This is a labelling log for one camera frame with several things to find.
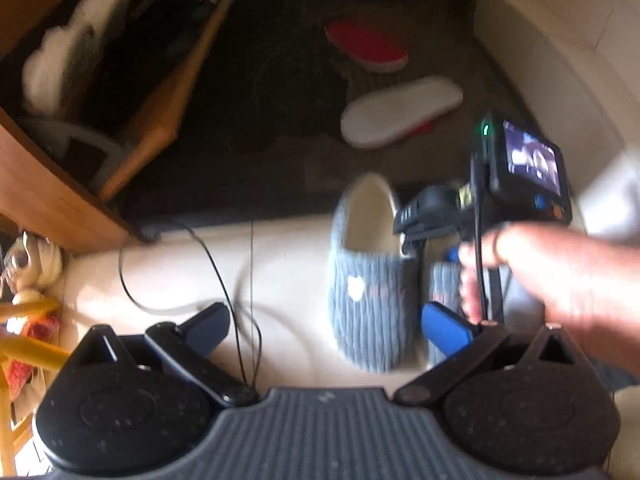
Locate wooden shoe cabinet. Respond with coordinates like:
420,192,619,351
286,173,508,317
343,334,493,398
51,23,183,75
0,0,248,256

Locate white sneakers pair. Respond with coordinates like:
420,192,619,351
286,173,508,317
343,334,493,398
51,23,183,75
1,231,64,306

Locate grey metal cabinet bracket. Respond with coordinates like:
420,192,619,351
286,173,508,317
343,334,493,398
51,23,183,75
17,116,128,188

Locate yellow stick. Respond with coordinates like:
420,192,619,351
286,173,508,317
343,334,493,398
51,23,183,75
0,297,72,478

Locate brown patterned doormat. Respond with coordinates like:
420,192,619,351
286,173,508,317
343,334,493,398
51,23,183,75
120,0,551,241

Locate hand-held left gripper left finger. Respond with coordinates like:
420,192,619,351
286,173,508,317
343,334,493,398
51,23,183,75
65,302,261,407

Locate pink padded slipper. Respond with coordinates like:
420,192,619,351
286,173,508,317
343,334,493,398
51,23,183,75
65,0,135,41
21,25,98,117

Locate person's right hand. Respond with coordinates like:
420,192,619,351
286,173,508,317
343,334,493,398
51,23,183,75
456,221,640,361

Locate red orange bundle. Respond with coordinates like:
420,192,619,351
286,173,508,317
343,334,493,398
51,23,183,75
10,312,63,391

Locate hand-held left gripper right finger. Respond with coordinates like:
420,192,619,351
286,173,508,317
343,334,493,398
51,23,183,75
392,302,581,407

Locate red cloth slipper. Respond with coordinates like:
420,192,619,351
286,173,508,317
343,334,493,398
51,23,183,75
340,75,465,150
324,19,411,73

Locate grey knit slipper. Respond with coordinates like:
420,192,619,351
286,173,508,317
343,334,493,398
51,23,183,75
327,172,420,373
425,259,468,368

